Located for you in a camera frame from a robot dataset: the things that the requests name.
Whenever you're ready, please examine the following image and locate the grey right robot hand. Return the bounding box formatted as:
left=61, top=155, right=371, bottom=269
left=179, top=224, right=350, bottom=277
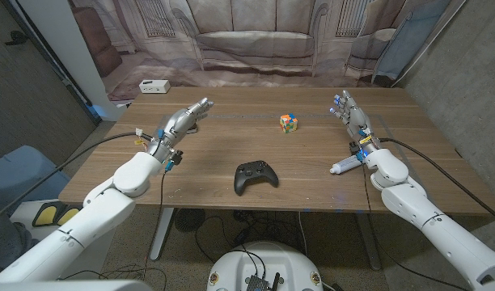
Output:
left=330, top=89, right=380, bottom=155

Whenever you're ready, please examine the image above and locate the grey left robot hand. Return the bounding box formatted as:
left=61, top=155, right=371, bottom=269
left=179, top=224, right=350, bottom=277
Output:
left=145, top=97, right=215, bottom=163

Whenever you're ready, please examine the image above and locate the black game controller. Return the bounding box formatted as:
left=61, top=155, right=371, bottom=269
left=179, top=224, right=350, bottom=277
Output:
left=233, top=160, right=280, bottom=197

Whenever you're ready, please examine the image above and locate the white toothpaste tube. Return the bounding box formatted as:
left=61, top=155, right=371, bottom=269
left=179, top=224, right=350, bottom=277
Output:
left=328, top=155, right=362, bottom=175

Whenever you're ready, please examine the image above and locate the multicolour rubik's cube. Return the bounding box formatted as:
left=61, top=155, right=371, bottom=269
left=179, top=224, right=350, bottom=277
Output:
left=279, top=113, right=298, bottom=134

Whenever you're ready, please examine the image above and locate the white power box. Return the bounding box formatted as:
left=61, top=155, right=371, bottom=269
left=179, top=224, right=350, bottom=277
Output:
left=138, top=78, right=171, bottom=95

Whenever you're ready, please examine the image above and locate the black round fan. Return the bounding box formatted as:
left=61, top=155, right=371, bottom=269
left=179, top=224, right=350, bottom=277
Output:
left=174, top=208, right=207, bottom=234

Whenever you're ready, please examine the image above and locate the printed sofa room backdrop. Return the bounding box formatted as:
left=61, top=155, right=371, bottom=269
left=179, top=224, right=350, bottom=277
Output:
left=67, top=0, right=467, bottom=103

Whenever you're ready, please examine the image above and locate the white table leg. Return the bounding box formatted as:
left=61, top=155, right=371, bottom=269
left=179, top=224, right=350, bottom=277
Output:
left=149, top=208, right=176, bottom=262
left=356, top=213, right=383, bottom=271

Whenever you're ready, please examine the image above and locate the black yellow foot pedal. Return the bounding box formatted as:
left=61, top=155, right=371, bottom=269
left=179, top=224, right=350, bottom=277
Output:
left=32, top=201, right=83, bottom=228

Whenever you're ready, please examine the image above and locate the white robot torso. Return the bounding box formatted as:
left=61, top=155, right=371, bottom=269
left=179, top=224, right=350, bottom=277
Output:
left=206, top=241, right=324, bottom=291

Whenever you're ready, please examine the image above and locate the blue plastic bin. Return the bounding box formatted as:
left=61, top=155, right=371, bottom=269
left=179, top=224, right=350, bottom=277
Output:
left=0, top=145, right=71, bottom=203

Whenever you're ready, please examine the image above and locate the black antenna module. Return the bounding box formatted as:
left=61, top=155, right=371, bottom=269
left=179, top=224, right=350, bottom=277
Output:
left=245, top=272, right=281, bottom=291

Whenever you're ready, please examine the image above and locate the person in blue jeans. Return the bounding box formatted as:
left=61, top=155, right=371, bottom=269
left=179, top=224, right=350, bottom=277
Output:
left=0, top=193, right=40, bottom=280

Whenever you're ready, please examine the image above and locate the thin black right arm wire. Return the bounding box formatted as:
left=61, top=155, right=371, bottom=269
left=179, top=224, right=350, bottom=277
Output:
left=361, top=164, right=471, bottom=291

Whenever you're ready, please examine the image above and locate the thin black arm wire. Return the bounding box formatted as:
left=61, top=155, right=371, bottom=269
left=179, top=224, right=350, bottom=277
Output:
left=143, top=169, right=168, bottom=280
left=361, top=164, right=471, bottom=291

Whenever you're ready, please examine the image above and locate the thin black left arm wire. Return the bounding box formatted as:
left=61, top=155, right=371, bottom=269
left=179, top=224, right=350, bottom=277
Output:
left=143, top=169, right=168, bottom=280

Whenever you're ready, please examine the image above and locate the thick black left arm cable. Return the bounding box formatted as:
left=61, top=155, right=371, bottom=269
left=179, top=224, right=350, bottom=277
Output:
left=0, top=132, right=152, bottom=223

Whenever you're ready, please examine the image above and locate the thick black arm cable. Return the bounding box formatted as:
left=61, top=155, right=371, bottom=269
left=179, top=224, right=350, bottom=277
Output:
left=0, top=132, right=152, bottom=223
left=379, top=137, right=495, bottom=227

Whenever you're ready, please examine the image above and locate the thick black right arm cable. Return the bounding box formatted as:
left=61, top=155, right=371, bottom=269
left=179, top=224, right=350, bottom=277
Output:
left=379, top=137, right=495, bottom=227

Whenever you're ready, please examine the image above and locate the black door handle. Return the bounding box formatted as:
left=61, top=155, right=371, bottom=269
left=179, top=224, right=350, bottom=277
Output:
left=4, top=30, right=30, bottom=46

